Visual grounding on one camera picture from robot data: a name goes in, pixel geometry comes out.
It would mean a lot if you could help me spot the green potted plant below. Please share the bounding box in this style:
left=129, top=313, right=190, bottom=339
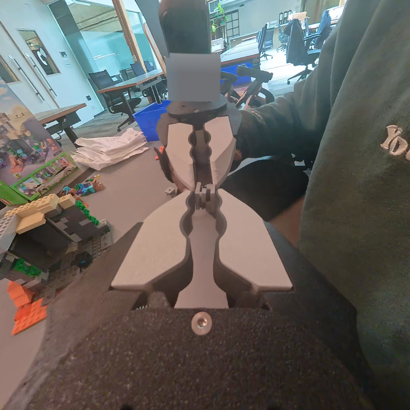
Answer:
left=210, top=1, right=230, bottom=32

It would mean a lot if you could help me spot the long wooden office desk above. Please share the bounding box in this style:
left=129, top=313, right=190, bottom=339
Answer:
left=220, top=41, right=261, bottom=68

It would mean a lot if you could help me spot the wooden conference table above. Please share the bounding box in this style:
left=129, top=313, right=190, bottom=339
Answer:
left=98, top=69, right=167, bottom=106

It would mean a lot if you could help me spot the person's right forearm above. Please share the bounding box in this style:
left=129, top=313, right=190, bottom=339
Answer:
left=245, top=91, right=324, bottom=168

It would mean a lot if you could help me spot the brick cave model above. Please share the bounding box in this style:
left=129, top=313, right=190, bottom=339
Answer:
left=0, top=194, right=111, bottom=335

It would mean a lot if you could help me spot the wooden side desk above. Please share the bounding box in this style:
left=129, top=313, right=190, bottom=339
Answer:
left=34, top=103, right=87, bottom=141

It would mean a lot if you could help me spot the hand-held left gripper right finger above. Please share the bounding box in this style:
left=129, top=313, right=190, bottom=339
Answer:
left=213, top=189, right=293, bottom=291

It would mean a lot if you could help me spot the stack of white paper bags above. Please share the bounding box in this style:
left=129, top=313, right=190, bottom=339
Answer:
left=70, top=127, right=149, bottom=170

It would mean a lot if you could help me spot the grey desk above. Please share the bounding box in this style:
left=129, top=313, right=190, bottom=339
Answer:
left=0, top=141, right=305, bottom=407

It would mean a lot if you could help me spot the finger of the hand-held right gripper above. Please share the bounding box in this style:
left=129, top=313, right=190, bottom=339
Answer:
left=204, top=115, right=237, bottom=190
left=167, top=123, right=197, bottom=193

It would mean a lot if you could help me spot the black chair armrest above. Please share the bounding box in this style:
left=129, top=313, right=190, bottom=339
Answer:
left=221, top=156, right=309, bottom=221
left=221, top=66, right=275, bottom=111

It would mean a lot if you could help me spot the green toy set box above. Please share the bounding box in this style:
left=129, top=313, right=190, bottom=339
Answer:
left=0, top=77, right=79, bottom=205

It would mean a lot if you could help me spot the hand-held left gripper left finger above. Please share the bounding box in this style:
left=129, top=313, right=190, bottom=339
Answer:
left=110, top=190, right=194, bottom=290

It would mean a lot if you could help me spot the blue plastic bin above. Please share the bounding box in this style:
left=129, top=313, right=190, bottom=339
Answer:
left=132, top=66, right=253, bottom=141

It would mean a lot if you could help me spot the dark green sweatshirt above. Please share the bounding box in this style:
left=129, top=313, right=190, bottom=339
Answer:
left=299, top=0, right=410, bottom=410

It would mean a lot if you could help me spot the black office chair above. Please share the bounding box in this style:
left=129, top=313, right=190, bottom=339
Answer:
left=283, top=10, right=332, bottom=84
left=89, top=71, right=141, bottom=124

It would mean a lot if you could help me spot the small grey brick assembly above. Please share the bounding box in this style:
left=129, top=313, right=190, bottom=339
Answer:
left=194, top=182, right=217, bottom=212

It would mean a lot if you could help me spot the cluster of colourful toy figures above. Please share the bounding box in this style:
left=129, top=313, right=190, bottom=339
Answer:
left=62, top=174, right=105, bottom=197

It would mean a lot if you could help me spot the person's right hand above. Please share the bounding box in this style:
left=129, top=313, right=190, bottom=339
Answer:
left=234, top=110, right=254, bottom=160

